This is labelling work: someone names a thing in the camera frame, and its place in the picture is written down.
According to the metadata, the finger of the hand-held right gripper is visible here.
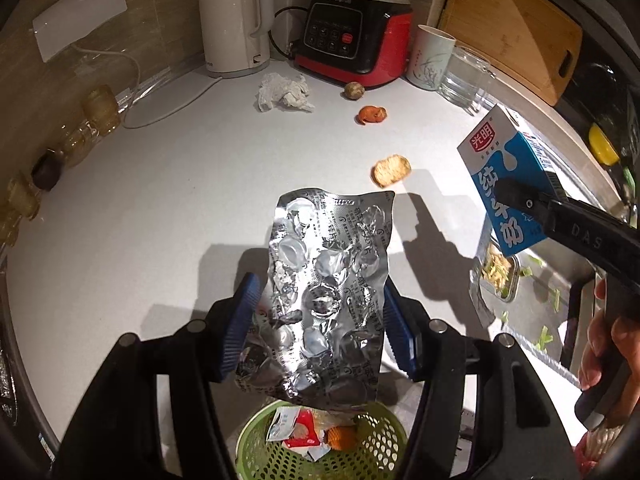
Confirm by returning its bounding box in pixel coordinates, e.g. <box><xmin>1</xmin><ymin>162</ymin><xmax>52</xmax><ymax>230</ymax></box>
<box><xmin>492</xmin><ymin>177</ymin><xmax>551</xmax><ymax>233</ymax></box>

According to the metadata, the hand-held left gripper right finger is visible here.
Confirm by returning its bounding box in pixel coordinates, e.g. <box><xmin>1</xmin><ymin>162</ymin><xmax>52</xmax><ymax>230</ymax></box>
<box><xmin>382</xmin><ymin>280</ymin><xmax>576</xmax><ymax>480</ymax></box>

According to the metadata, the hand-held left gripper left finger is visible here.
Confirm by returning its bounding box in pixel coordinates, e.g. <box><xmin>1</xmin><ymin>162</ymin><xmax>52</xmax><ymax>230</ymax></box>
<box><xmin>60</xmin><ymin>272</ymin><xmax>263</xmax><ymax>480</ymax></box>

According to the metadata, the blue and white milk carton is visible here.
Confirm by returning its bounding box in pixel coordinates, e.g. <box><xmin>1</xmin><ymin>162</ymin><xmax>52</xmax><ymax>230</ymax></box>
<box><xmin>457</xmin><ymin>105</ymin><xmax>566</xmax><ymax>259</ymax></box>

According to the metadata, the silver blister pack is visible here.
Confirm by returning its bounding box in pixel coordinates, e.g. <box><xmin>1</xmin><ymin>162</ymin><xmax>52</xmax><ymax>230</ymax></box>
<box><xmin>235</xmin><ymin>187</ymin><xmax>396</xmax><ymax>413</ymax></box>

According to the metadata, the white and blue sachet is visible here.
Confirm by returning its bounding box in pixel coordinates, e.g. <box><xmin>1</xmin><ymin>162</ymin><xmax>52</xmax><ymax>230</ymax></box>
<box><xmin>267</xmin><ymin>406</ymin><xmax>301</xmax><ymax>442</ymax></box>

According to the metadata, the orange foam fruit net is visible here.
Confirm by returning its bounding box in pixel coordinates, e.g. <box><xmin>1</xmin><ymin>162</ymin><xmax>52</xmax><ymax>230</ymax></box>
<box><xmin>325</xmin><ymin>425</ymin><xmax>358</xmax><ymax>452</ymax></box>

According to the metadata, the red snack packet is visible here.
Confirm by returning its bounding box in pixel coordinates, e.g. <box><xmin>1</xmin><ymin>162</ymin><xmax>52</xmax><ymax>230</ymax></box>
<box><xmin>282</xmin><ymin>409</ymin><xmax>323</xmax><ymax>448</ymax></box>

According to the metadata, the green perforated plastic basket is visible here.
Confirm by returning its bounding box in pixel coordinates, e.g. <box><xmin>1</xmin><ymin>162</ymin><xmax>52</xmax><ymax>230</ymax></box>
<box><xmin>235</xmin><ymin>400</ymin><xmax>408</xmax><ymax>480</ymax></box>

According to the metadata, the person's right hand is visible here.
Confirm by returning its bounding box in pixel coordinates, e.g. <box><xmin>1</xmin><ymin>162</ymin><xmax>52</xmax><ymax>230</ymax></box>
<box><xmin>577</xmin><ymin>277</ymin><xmax>640</xmax><ymax>427</ymax></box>

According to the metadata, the steel food container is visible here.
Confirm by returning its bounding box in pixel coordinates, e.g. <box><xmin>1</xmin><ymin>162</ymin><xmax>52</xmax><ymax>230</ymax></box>
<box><xmin>479</xmin><ymin>247</ymin><xmax>522</xmax><ymax>303</ymax></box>

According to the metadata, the silver foil bag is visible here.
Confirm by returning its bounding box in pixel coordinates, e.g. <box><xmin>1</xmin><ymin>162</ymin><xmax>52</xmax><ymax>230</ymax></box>
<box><xmin>469</xmin><ymin>270</ymin><xmax>497</xmax><ymax>327</ymax></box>

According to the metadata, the clear drinking glass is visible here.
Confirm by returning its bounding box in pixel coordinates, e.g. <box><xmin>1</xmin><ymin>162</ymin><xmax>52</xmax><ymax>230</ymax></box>
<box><xmin>440</xmin><ymin>45</ymin><xmax>496</xmax><ymax>113</ymax></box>

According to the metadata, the tan bread piece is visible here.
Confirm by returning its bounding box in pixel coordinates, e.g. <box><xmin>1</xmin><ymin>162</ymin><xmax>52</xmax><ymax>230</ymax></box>
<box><xmin>371</xmin><ymin>156</ymin><xmax>412</xmax><ymax>188</ymax></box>

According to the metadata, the white printed cup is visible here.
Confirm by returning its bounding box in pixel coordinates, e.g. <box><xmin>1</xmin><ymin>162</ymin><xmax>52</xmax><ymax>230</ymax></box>
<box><xmin>405</xmin><ymin>25</ymin><xmax>457</xmax><ymax>92</ymax></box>

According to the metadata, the orange peel piece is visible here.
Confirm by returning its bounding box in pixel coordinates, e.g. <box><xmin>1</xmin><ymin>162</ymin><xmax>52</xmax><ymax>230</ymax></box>
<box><xmin>356</xmin><ymin>105</ymin><xmax>388</xmax><ymax>125</ymax></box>

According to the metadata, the wooden cutting board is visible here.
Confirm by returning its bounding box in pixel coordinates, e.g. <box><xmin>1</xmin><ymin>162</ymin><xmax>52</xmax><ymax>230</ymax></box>
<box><xmin>439</xmin><ymin>0</ymin><xmax>583</xmax><ymax>106</ymax></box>

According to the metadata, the red and black blender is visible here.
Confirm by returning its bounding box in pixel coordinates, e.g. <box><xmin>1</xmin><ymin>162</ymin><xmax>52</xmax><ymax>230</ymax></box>
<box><xmin>292</xmin><ymin>0</ymin><xmax>413</xmax><ymax>88</ymax></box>

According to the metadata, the clean crumpled white tissue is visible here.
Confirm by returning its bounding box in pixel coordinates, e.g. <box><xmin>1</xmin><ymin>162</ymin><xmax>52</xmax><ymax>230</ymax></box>
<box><xmin>256</xmin><ymin>72</ymin><xmax>316</xmax><ymax>112</ymax></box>

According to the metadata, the amber glass cup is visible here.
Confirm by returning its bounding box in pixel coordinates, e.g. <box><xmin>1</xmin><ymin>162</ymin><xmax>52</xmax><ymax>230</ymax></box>
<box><xmin>0</xmin><ymin>205</ymin><xmax>21</xmax><ymax>247</ymax></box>
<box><xmin>82</xmin><ymin>85</ymin><xmax>122</xmax><ymax>136</ymax></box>
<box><xmin>60</xmin><ymin>120</ymin><xmax>97</xmax><ymax>168</ymax></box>
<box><xmin>7</xmin><ymin>175</ymin><xmax>42</xmax><ymax>221</ymax></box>

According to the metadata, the small dark cup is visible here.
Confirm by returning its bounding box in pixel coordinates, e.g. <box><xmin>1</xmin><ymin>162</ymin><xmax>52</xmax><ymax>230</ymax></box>
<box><xmin>31</xmin><ymin>152</ymin><xmax>62</xmax><ymax>191</ymax></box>

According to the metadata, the white electric kettle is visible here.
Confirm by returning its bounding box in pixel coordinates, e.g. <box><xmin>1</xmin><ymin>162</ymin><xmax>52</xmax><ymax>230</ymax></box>
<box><xmin>197</xmin><ymin>0</ymin><xmax>275</xmax><ymax>79</ymax></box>

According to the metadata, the white power cable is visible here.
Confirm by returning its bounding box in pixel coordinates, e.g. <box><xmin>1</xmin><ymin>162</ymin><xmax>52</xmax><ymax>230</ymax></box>
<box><xmin>75</xmin><ymin>46</ymin><xmax>213</xmax><ymax>129</ymax></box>

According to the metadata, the black power cable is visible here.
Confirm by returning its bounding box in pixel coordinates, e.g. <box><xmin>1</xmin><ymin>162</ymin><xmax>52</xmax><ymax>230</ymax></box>
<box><xmin>269</xmin><ymin>6</ymin><xmax>308</xmax><ymax>57</ymax></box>

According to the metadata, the white wall socket cover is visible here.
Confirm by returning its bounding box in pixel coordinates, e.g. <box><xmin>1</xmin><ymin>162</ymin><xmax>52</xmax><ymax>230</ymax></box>
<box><xmin>32</xmin><ymin>0</ymin><xmax>127</xmax><ymax>63</ymax></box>

